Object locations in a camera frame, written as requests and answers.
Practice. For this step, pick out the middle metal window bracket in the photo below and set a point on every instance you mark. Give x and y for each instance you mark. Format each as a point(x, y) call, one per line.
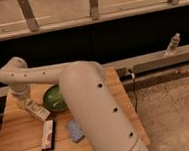
point(94, 9)

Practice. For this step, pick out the black and white box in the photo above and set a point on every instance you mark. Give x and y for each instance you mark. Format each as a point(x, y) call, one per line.
point(48, 135)

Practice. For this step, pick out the blue sponge cloth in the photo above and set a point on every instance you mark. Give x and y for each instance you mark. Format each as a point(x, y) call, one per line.
point(75, 131)

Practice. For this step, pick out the left metal window bracket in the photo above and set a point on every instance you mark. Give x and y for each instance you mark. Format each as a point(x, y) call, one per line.
point(28, 15)

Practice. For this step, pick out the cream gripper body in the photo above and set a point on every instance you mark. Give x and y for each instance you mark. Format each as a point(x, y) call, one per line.
point(21, 99)

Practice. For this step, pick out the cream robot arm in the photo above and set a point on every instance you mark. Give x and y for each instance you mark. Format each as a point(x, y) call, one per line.
point(83, 88)

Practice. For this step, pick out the clear bottle on ledge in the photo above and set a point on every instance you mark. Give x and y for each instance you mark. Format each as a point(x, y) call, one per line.
point(173, 44)

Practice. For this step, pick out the white lotion bottle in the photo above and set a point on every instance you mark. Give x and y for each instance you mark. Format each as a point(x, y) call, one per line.
point(36, 110)

